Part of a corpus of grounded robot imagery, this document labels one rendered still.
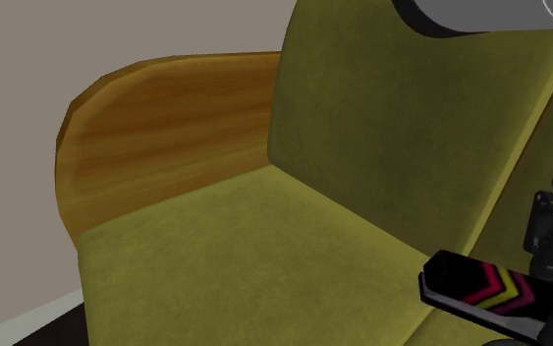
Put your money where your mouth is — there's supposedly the black phone with chevron pattern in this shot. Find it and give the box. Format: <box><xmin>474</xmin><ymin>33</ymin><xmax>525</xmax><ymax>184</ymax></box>
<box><xmin>417</xmin><ymin>249</ymin><xmax>553</xmax><ymax>344</ymax></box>

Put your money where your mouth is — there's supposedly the olive sofa with wooden armrest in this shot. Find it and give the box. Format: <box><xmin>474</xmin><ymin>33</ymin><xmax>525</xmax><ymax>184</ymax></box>
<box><xmin>54</xmin><ymin>0</ymin><xmax>553</xmax><ymax>346</ymax></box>

